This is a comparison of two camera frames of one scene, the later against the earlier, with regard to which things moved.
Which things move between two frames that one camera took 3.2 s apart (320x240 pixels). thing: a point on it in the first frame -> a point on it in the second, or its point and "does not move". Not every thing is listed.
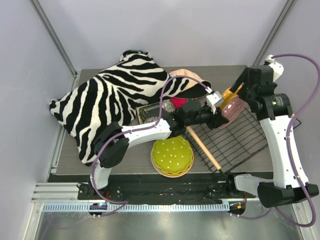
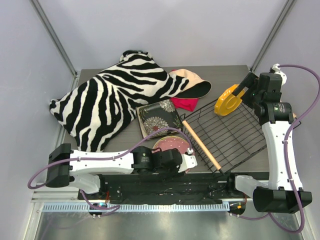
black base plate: x=164 y=188 does not move
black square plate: x=151 y=112 does not move
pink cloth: x=178 y=102 does not move
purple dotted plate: x=231 y=110 -> x=169 y=142
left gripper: x=215 y=120 -> x=173 y=159
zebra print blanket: x=87 y=108 does not move
